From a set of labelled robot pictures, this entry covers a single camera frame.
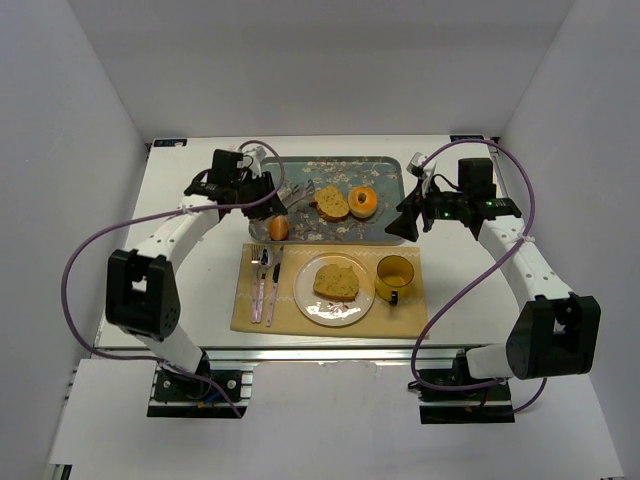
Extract yellow placemat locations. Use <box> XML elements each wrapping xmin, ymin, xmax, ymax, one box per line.
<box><xmin>230</xmin><ymin>243</ymin><xmax>428</xmax><ymax>339</ymax></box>

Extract metal serving tongs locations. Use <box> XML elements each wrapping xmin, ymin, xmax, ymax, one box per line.
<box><xmin>281</xmin><ymin>180</ymin><xmax>315</xmax><ymax>209</ymax></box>

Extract blue floral tray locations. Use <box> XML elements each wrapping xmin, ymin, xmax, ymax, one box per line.
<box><xmin>248</xmin><ymin>156</ymin><xmax>405</xmax><ymax>245</ymax></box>

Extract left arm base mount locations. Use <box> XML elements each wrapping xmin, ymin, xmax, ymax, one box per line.
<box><xmin>147</xmin><ymin>361</ymin><xmax>253</xmax><ymax>419</ymax></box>

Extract pink handled spoon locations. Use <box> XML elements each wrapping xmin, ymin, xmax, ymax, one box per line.
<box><xmin>254</xmin><ymin>245</ymin><xmax>274</xmax><ymax>324</ymax></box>

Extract aluminium frame rail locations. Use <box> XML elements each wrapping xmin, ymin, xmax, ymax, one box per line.
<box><xmin>174</xmin><ymin>342</ymin><xmax>501</xmax><ymax>366</ymax></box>

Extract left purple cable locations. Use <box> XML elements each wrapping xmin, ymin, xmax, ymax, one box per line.
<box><xmin>59</xmin><ymin>140</ymin><xmax>287</xmax><ymax>419</ymax></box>

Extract orange bagel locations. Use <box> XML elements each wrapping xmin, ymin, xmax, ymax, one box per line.
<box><xmin>347</xmin><ymin>186</ymin><xmax>378</xmax><ymax>219</ymax></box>

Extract pink handled knife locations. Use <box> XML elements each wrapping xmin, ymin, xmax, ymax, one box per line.
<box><xmin>265</xmin><ymin>246</ymin><xmax>284</xmax><ymax>328</ymax></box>

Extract yellow mug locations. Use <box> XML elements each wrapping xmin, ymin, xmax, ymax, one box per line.
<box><xmin>375</xmin><ymin>255</ymin><xmax>415</xmax><ymax>306</ymax></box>

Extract pink handled fork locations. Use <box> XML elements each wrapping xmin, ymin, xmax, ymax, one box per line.
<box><xmin>251</xmin><ymin>244</ymin><xmax>264</xmax><ymax>323</ymax></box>

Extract bread slice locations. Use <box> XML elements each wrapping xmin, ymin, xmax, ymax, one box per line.
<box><xmin>313</xmin><ymin>264</ymin><xmax>360</xmax><ymax>302</ymax></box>
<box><xmin>313</xmin><ymin>185</ymin><xmax>350</xmax><ymax>222</ymax></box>

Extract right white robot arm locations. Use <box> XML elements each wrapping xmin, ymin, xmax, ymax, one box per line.
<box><xmin>385</xmin><ymin>153</ymin><xmax>601</xmax><ymax>383</ymax></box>

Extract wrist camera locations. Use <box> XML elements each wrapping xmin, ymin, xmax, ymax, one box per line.
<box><xmin>240</xmin><ymin>145</ymin><xmax>266</xmax><ymax>178</ymax></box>
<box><xmin>407</xmin><ymin>152</ymin><xmax>436</xmax><ymax>197</ymax></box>

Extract orange sesame bun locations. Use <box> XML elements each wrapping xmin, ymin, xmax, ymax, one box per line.
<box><xmin>269</xmin><ymin>215</ymin><xmax>289</xmax><ymax>241</ymax></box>

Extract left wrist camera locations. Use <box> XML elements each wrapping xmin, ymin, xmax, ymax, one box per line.
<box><xmin>240</xmin><ymin>145</ymin><xmax>266</xmax><ymax>178</ymax></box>

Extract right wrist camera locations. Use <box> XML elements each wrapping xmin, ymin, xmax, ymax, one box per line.
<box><xmin>407</xmin><ymin>152</ymin><xmax>436</xmax><ymax>197</ymax></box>

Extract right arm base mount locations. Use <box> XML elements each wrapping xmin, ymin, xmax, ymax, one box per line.
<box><xmin>407</xmin><ymin>380</ymin><xmax>515</xmax><ymax>425</ymax></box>

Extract white and yellow plate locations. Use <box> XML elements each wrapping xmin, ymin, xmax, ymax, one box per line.
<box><xmin>293</xmin><ymin>253</ymin><xmax>375</xmax><ymax>328</ymax></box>

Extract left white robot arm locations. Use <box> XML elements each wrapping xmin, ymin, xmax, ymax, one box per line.
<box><xmin>105</xmin><ymin>140</ymin><xmax>286</xmax><ymax>375</ymax></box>

